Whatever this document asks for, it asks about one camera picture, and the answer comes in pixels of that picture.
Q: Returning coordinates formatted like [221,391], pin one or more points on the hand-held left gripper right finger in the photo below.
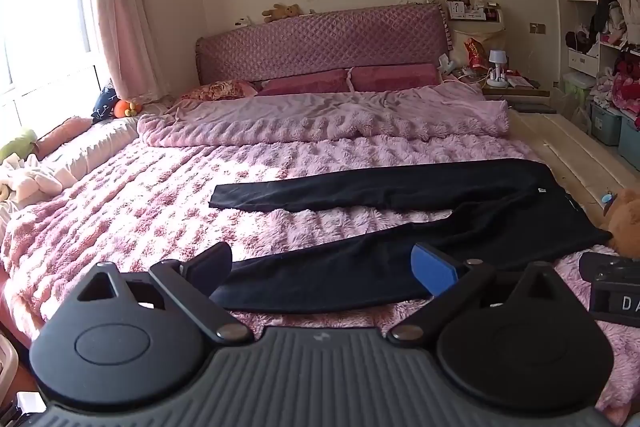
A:
[432,269]

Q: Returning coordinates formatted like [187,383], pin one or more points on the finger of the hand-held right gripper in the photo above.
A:
[605,264]

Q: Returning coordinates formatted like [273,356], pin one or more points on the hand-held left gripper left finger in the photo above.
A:
[210,264]

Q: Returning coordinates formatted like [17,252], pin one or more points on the black pants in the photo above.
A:
[400,192]

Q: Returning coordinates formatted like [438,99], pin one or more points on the large brown teddy bear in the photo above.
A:
[627,222]

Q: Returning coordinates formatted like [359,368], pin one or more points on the small blue toy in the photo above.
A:
[609,198]

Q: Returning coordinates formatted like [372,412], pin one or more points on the pink fluffy bed blanket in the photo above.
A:
[150,207]

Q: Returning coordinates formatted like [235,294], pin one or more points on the green translucent storage bin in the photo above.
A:
[577,102]

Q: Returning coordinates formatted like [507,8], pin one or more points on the folded pink fluffy duvet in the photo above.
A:
[300,117]

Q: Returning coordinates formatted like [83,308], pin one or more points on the red floral pillow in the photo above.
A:
[220,90]

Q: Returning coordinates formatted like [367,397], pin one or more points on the orange plush toy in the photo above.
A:
[127,108]

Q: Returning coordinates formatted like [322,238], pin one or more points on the pile of red pink clothes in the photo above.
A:
[625,82]

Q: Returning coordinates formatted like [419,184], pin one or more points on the wooden nightstand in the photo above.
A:
[520,91]

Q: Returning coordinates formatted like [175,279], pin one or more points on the navy patterned cushion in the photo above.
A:
[104,102]

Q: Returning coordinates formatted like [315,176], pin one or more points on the white plush toy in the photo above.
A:
[35,179]

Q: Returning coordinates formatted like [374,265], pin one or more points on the pink bolster pillow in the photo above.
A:
[62,134]

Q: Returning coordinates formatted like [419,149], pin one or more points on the white drawer box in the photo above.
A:
[584,62]

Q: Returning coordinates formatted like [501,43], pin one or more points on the white table lamp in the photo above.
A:
[497,67]

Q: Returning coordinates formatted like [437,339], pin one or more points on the red snack bag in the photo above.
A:
[475,54]

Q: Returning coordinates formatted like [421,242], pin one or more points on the green plush toy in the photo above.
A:
[17,144]

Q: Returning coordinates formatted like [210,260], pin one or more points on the cream cushion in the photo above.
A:
[487,34]

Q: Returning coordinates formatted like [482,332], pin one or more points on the purple quilted headboard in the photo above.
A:
[325,42]

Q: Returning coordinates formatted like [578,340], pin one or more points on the small brown teddy bear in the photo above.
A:
[281,12]

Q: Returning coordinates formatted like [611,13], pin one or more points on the pink curtain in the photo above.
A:
[127,7]

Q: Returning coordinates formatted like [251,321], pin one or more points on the window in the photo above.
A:
[40,17]

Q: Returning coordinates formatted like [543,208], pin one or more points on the brass wall switch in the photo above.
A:
[537,27]

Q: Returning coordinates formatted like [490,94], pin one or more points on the white wall shelf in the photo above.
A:
[472,13]

